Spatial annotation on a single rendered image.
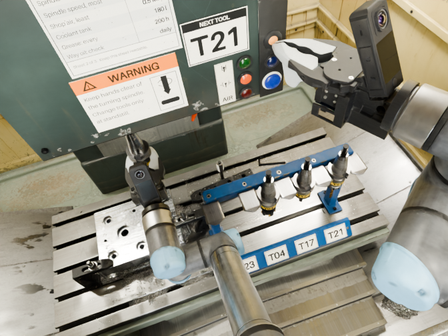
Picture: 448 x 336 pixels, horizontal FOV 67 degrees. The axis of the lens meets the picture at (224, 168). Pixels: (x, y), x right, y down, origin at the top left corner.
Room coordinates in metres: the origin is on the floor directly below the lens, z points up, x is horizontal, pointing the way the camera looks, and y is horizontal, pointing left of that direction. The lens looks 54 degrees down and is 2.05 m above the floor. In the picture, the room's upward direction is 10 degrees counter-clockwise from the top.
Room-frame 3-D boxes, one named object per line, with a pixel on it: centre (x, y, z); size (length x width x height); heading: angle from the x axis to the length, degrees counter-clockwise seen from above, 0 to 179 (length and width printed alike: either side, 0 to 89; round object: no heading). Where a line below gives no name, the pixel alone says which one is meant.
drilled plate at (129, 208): (0.57, 0.34, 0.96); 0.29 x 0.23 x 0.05; 101
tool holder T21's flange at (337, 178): (0.52, -0.33, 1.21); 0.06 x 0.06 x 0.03
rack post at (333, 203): (0.58, -0.37, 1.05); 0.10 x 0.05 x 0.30; 11
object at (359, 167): (0.53, -0.38, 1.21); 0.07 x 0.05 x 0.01; 11
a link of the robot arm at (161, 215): (0.40, 0.18, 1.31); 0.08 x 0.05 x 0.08; 101
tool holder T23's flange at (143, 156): (0.60, 0.22, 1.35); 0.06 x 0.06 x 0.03
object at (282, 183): (0.49, -0.17, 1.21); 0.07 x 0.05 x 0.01; 11
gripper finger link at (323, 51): (0.42, -0.15, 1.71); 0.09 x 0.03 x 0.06; 41
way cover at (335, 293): (0.25, -0.05, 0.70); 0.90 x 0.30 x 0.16; 101
